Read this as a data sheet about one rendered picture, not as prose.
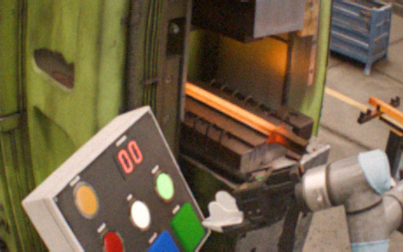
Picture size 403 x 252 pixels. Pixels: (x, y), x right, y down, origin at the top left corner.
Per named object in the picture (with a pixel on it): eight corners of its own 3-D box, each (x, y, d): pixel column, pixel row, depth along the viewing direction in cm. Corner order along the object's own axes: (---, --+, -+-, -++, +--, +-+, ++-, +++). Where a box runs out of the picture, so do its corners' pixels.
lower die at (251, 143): (288, 152, 144) (293, 124, 140) (238, 178, 131) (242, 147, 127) (183, 97, 170) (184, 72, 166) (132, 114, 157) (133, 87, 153)
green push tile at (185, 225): (205, 232, 101) (189, 202, 99) (191, 254, 94) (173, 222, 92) (198, 233, 101) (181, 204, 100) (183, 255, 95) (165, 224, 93)
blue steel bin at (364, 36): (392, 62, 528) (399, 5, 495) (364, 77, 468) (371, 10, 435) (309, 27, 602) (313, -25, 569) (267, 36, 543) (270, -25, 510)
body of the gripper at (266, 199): (242, 171, 92) (305, 155, 86) (259, 212, 94) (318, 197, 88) (227, 194, 86) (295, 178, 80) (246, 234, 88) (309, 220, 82)
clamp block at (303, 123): (312, 139, 151) (316, 119, 148) (295, 148, 146) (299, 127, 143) (282, 123, 159) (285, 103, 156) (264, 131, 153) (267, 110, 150)
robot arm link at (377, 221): (406, 238, 81) (399, 185, 81) (376, 266, 74) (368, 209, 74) (376, 241, 87) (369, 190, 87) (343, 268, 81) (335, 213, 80)
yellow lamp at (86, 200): (104, 212, 77) (102, 189, 75) (81, 220, 74) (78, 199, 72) (93, 202, 79) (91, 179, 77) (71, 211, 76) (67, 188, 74)
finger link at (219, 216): (192, 201, 94) (239, 192, 89) (206, 227, 95) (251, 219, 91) (185, 211, 91) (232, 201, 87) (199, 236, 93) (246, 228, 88)
